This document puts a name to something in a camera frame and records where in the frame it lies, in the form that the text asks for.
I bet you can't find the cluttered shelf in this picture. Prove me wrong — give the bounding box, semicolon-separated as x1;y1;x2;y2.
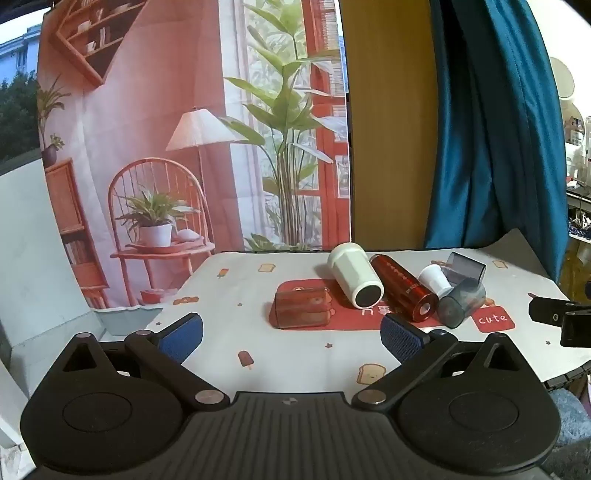
563;104;591;241

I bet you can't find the printed wall tapestry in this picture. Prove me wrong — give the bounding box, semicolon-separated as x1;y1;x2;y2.
36;0;354;311

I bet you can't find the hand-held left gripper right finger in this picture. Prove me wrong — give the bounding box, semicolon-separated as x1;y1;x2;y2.
353;314;525;409

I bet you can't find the white cup with black base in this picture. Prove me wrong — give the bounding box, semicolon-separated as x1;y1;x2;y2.
327;242;384;309

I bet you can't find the small white cup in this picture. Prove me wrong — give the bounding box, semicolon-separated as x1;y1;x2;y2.
418;264;454;296

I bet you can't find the blue curtain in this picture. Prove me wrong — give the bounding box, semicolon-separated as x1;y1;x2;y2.
424;0;572;283

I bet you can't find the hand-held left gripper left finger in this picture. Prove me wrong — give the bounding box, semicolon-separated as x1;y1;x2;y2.
60;313;230;409

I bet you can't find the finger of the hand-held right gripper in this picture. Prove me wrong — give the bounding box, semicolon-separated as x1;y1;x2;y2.
560;305;591;348
527;297;574;328

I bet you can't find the red metallic cup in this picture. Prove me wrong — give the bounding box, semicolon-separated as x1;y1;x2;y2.
369;253;440;323

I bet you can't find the printed white tablecloth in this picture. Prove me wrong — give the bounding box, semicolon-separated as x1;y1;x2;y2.
95;228;591;394

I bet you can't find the round white mirror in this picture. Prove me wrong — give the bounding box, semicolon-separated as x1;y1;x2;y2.
549;57;576;100

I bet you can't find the translucent grey round cup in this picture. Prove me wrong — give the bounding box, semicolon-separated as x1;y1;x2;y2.
437;278;487;329

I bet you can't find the fluffy blue cloth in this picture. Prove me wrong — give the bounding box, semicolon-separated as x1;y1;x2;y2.
549;387;591;464

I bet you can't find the wooden board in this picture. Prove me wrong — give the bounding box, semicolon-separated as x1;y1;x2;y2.
339;0;439;253

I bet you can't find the translucent red square cup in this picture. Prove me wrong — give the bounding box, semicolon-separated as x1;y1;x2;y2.
274;287;332;330

